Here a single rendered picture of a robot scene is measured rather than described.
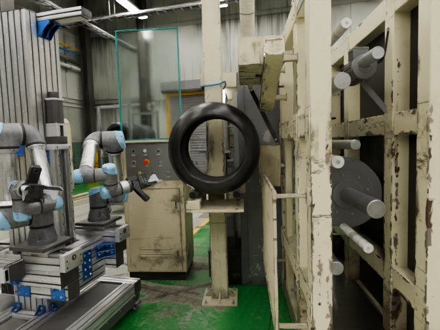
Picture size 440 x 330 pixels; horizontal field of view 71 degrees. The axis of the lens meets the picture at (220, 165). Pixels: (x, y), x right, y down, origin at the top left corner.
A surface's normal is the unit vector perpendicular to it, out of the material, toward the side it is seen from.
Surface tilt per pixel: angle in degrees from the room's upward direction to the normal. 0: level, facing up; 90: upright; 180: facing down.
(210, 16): 90
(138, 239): 90
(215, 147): 90
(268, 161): 90
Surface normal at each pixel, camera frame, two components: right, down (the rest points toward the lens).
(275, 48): -0.08, -0.24
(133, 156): -0.07, 0.07
